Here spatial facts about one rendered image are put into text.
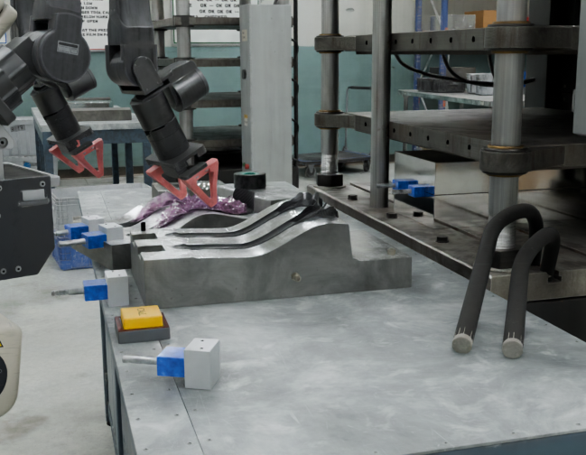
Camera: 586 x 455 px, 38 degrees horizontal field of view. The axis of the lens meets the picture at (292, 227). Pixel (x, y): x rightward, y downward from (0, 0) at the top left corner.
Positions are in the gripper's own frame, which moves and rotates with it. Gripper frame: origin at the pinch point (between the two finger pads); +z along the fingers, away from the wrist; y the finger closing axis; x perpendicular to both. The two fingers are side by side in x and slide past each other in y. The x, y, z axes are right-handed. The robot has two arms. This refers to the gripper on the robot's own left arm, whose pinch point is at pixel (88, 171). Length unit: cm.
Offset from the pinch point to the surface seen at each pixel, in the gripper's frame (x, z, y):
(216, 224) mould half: -15.2, 21.9, -12.1
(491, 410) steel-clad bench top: 4, 20, -103
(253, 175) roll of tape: -36.1, 24.1, 1.6
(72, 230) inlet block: 8.0, 11.1, 5.6
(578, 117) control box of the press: -71, 24, -67
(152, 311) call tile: 19, 8, -50
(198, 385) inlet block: 26, 8, -74
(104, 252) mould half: 7.7, 14.6, -5.8
